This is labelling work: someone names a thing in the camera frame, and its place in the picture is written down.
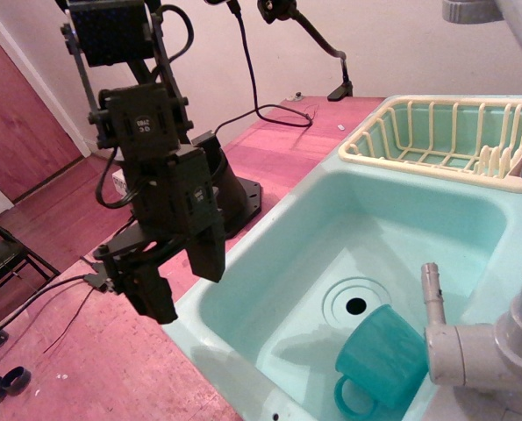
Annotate grey toy faucet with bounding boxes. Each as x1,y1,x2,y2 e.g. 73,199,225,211
421,0,522,415

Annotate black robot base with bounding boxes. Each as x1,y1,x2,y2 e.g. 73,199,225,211
192,131,262,239

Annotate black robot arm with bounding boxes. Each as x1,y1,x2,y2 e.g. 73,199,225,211
59,1,225,325

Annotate turquoise toy sink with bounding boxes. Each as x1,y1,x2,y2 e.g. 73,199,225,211
165,139,522,420

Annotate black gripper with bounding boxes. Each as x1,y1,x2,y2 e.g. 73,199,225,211
94,146,225,325

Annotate white box under table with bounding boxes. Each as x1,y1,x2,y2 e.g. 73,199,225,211
111,169,128,196

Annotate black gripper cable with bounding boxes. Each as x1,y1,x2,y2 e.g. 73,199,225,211
0,271,108,343

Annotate cream dish rack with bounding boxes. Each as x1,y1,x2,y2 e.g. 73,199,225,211
339,96,522,193

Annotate teal plastic cup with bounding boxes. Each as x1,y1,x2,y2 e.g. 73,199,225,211
334,304,428,420

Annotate black usb cable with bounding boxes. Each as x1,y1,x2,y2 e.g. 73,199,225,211
211,0,314,137

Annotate black gooseneck camera mount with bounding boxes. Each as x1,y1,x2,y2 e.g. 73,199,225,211
256,0,354,102

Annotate black folding chair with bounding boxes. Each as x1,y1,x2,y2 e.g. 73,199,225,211
0,225,61,347

